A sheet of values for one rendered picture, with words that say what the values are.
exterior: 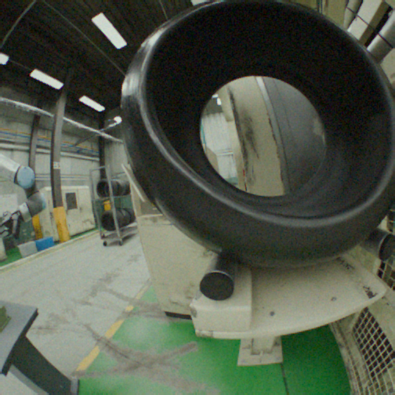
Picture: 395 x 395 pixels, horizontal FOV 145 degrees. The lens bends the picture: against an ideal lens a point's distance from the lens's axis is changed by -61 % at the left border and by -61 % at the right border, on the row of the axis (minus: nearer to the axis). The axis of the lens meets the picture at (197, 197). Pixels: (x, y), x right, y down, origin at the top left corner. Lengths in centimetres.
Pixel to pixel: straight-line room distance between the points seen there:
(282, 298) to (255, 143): 45
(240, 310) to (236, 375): 89
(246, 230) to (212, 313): 13
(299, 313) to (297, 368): 85
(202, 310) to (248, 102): 60
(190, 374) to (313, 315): 92
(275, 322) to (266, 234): 17
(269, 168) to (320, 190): 19
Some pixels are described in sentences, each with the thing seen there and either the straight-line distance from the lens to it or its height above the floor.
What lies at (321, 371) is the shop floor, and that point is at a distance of 116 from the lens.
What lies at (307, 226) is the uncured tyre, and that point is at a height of 97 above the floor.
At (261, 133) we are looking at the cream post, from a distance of 56.
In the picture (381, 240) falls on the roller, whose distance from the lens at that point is 30.
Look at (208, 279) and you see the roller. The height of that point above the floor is 92.
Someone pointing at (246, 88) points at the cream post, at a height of 136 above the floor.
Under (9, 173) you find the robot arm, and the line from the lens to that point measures 86.
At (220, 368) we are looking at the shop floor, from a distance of 112.
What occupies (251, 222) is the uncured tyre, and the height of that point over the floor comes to 99.
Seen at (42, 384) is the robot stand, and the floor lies 27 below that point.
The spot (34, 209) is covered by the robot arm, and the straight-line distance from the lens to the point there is 94.
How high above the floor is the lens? 102
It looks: 3 degrees down
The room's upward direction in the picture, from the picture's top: 9 degrees counter-clockwise
